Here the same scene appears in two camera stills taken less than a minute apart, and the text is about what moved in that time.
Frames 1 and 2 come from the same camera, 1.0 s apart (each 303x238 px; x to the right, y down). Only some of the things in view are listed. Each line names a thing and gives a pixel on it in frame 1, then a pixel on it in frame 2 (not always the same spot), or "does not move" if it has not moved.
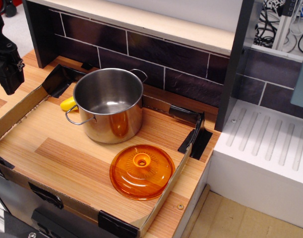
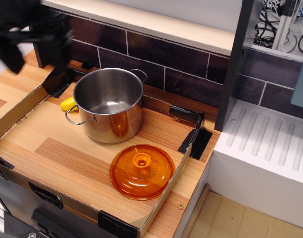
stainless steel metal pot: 109,104 does not move
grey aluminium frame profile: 283,29 does not move
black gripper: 7,64 to 14,22
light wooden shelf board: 211,39 does not move
